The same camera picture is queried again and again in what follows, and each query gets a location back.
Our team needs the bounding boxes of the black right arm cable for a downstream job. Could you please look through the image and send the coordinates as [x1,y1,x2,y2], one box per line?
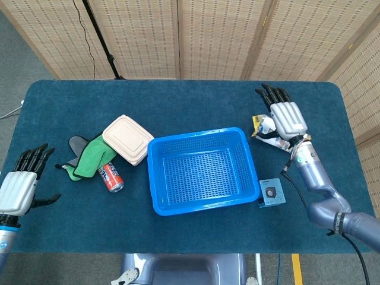
[281,166,372,285]

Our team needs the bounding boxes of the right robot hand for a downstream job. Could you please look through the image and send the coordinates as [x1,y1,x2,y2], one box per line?
[255,83,309,142]

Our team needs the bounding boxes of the blue plastic basket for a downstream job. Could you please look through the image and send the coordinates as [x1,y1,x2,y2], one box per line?
[147,126,261,216]

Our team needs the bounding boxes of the teal table mat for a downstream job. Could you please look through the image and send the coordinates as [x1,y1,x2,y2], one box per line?
[0,79,376,255]

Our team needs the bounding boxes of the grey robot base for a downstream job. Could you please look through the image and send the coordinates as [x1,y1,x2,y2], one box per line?
[111,253,259,285]

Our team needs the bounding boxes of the green and grey cloth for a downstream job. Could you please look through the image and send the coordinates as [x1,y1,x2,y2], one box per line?
[55,133,117,181]

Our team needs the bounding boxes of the black tripod pole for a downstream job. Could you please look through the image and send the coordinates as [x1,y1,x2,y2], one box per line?
[81,0,125,80]

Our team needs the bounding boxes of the white floor cable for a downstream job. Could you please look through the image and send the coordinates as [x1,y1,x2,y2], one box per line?
[0,100,25,120]

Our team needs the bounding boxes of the light blue speaker box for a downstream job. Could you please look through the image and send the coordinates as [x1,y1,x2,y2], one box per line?
[257,177,286,209]

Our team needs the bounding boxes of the yellow floor tape strip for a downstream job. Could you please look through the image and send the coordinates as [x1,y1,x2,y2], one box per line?
[291,254,303,285]

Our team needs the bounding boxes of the thin black hanging cable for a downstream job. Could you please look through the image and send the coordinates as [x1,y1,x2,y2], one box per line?
[72,0,96,80]

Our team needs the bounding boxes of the white yellow snack packet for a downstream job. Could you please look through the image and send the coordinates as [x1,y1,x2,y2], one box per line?
[251,114,312,154]

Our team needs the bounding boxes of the beige lidded food container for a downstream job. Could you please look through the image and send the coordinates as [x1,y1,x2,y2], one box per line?
[102,114,155,166]

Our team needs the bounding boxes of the red soda can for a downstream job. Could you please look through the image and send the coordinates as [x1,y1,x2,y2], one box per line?
[97,161,125,194]

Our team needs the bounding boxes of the bamboo screen panel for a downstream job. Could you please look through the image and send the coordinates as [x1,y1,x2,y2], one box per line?
[88,0,181,80]
[0,0,99,80]
[246,0,380,81]
[178,0,274,80]
[326,17,380,167]

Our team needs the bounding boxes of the white floor tube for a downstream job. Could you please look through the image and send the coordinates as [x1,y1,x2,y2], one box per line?
[255,253,264,285]

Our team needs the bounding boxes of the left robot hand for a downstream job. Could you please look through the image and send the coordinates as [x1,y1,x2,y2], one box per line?
[0,143,62,216]

